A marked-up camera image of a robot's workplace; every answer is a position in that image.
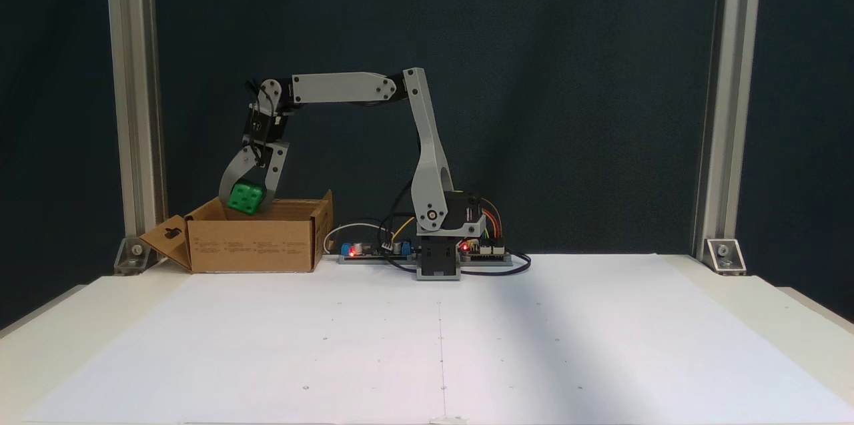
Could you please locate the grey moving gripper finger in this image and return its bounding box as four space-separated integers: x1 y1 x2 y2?
220 147 260 209

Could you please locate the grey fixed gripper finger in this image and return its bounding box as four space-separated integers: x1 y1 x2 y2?
256 143 290 214

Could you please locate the green die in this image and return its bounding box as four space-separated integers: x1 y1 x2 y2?
227 179 266 216

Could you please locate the brown cardboard box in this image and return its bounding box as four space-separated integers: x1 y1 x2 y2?
139 187 334 274

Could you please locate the circuit board with blue parts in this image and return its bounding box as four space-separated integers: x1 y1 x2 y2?
337 238 420 266

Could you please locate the white cable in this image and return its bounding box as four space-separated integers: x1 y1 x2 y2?
324 222 378 254

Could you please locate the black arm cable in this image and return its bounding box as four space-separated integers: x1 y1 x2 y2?
378 178 422 260

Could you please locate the metal corner bracket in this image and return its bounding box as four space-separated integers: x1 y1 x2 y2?
113 237 149 276
706 238 747 276

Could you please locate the aluminium frame post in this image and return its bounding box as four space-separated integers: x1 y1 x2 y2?
694 0 766 260
105 0 167 259

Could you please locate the circuit board with jumper wires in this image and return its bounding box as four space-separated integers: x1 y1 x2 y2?
459 235 513 267

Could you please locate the multicoloured jumper wire bundle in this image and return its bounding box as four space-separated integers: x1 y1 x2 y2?
479 195 503 246

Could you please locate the black cable on table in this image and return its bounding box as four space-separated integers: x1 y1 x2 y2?
384 252 532 277

